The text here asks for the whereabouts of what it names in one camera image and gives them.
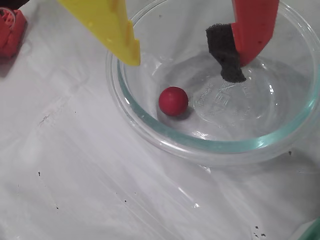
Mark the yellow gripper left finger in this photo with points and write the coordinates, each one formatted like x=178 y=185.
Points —
x=105 y=25

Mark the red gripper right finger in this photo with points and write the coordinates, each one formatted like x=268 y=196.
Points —
x=252 y=30

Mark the red ball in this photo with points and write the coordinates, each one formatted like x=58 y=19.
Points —
x=173 y=100

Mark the clear glass bowl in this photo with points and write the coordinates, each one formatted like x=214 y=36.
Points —
x=225 y=146

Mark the white weekly pill organizer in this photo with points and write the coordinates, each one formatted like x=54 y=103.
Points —
x=312 y=230

